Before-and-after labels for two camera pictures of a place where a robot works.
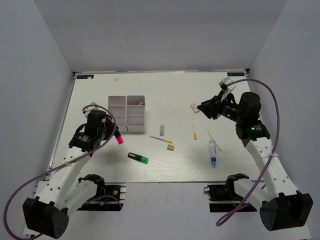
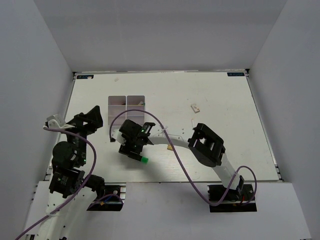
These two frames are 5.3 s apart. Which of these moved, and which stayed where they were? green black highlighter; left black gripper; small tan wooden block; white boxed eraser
Moved: left black gripper
Stayed: green black highlighter; small tan wooden block; white boxed eraser
